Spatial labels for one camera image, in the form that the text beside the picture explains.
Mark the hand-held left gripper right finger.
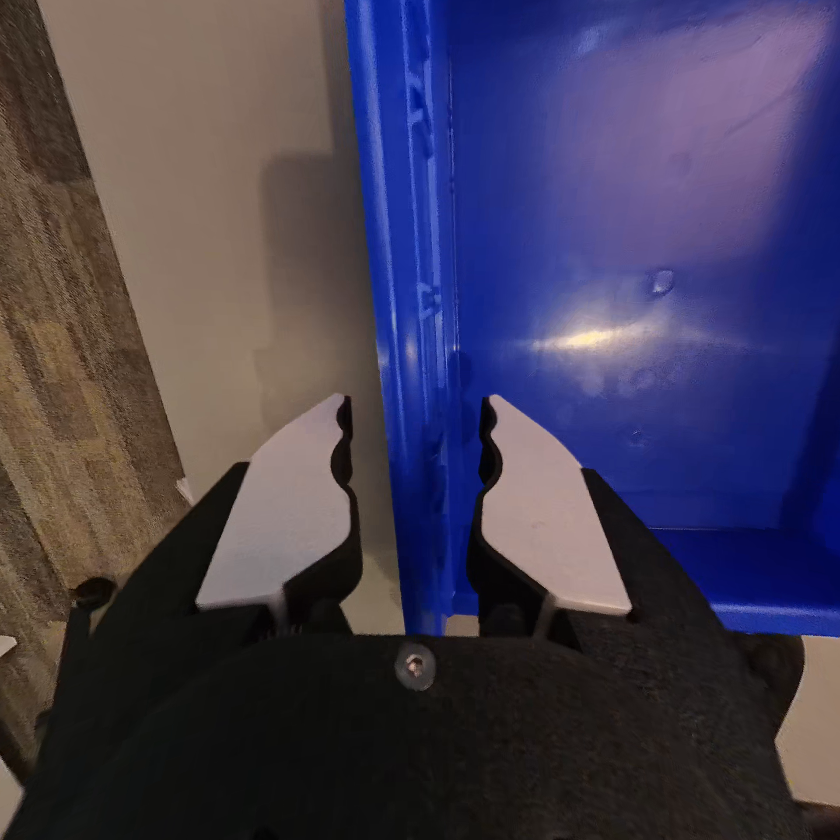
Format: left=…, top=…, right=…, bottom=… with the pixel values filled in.
left=466, top=394, right=634, bottom=635

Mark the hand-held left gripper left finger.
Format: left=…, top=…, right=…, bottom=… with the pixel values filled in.
left=194, top=392, right=364, bottom=632

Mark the blue plastic bin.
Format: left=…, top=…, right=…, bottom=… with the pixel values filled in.
left=343, top=0, right=840, bottom=639

